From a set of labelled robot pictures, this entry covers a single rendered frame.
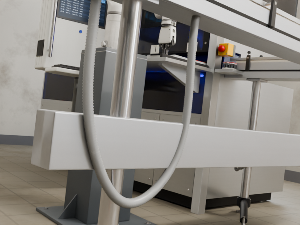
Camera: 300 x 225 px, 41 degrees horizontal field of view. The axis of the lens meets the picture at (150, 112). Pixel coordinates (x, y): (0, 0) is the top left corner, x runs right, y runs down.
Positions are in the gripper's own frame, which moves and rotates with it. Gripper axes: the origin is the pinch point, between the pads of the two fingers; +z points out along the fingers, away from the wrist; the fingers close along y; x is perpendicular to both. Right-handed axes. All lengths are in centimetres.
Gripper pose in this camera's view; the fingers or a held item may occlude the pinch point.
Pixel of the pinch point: (164, 53)
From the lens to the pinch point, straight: 233.3
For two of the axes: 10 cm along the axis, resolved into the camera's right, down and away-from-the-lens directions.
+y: -6.8, -0.7, 7.3
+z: -1.2, 9.9, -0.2
